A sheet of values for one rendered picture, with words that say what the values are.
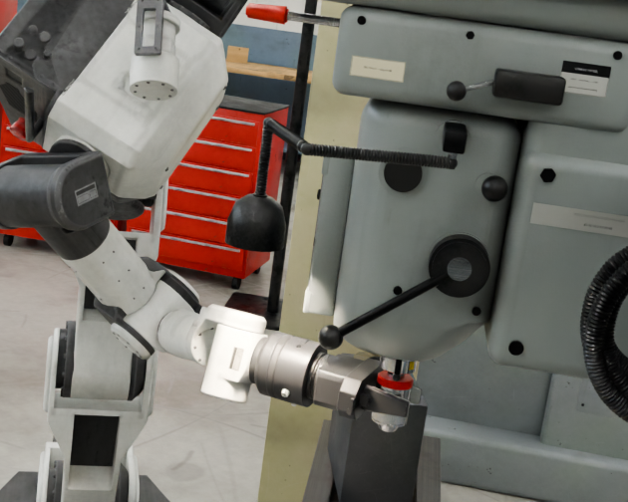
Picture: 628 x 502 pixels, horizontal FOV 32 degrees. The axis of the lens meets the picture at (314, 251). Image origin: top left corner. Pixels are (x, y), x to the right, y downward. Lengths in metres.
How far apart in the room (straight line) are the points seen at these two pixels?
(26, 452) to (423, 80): 3.04
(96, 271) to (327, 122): 1.57
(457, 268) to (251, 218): 0.25
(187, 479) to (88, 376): 1.96
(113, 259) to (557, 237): 0.68
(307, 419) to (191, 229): 2.93
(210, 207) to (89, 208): 4.51
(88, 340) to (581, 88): 1.09
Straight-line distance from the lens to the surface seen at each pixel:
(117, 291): 1.68
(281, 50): 10.46
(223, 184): 6.03
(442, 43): 1.24
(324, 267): 1.39
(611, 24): 1.25
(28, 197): 1.57
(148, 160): 1.61
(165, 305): 1.72
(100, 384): 2.05
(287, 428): 3.37
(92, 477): 2.24
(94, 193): 1.58
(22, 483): 2.62
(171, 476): 3.97
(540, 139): 1.27
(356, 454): 1.82
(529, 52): 1.25
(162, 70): 1.52
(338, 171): 1.37
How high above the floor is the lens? 1.76
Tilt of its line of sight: 14 degrees down
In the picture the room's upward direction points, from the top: 8 degrees clockwise
